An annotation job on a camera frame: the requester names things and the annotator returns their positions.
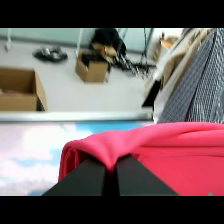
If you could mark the small cardboard box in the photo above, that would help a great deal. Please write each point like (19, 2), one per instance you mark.
(91, 68)

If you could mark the red garment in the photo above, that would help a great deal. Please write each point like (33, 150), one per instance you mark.
(186, 156)

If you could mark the checked shirt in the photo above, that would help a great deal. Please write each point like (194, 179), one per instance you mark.
(200, 86)

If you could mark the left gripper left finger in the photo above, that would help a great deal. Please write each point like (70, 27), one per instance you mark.
(83, 181)

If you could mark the silver frame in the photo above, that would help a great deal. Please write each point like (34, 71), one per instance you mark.
(75, 116)

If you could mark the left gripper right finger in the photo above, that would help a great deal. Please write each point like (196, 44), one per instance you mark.
(140, 180)

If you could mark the large cardboard box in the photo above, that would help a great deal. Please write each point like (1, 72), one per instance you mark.
(20, 89)

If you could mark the beige garment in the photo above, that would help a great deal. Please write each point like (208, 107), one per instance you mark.
(173, 63)

